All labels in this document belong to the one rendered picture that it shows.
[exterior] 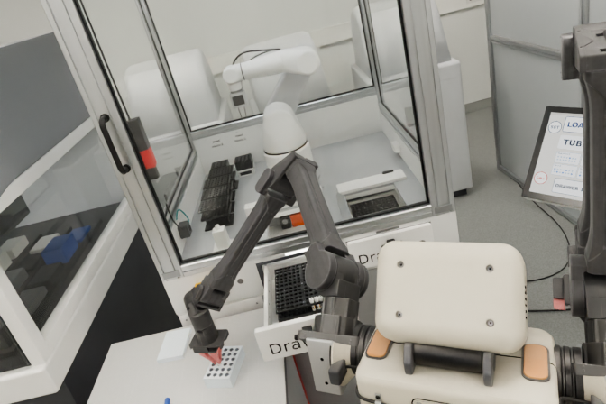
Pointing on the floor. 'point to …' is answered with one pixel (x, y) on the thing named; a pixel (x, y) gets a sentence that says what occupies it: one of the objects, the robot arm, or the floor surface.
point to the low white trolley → (138, 375)
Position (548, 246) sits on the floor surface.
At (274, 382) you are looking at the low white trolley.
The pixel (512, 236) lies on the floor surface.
